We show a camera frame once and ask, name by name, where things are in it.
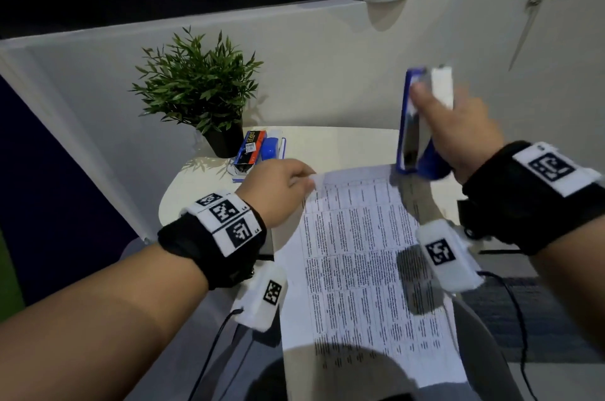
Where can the person's grey trousers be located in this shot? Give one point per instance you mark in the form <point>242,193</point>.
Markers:
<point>487,358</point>

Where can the printed paper bundle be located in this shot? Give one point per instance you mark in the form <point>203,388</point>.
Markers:
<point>354,273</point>

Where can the person's left hand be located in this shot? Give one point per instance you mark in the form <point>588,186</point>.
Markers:
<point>274,192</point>

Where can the grey round stool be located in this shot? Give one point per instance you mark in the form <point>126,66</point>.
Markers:
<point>134,249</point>

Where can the person's left forearm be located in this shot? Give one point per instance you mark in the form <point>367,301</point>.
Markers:
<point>94,320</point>

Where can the blue white stapler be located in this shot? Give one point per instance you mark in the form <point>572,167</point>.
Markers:
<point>269,150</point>
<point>430,164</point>

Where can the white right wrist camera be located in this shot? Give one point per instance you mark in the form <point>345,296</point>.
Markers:
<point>458,273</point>

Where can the green leaf print mat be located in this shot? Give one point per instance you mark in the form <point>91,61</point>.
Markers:
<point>9,282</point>

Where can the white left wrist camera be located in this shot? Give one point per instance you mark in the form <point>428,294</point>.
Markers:
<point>255,311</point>

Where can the green potted plant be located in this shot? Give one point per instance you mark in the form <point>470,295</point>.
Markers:
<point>198,79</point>

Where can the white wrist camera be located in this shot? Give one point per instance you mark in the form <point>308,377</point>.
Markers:
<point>255,311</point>
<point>458,273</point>

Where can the person's right hand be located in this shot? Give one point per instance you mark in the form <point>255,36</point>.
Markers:
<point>468,136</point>

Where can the blue staples box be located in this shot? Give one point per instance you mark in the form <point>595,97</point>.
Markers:
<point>248,152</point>

